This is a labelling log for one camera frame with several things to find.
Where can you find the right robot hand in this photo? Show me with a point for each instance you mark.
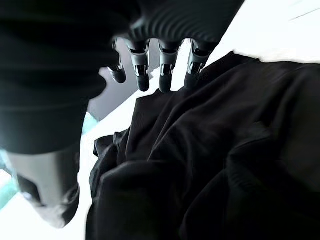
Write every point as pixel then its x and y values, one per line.
pixel 50 75

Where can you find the black garment with blue print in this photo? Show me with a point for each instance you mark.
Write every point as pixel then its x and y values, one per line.
pixel 212 155

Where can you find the white bed sheet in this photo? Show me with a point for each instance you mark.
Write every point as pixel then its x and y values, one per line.
pixel 275 30

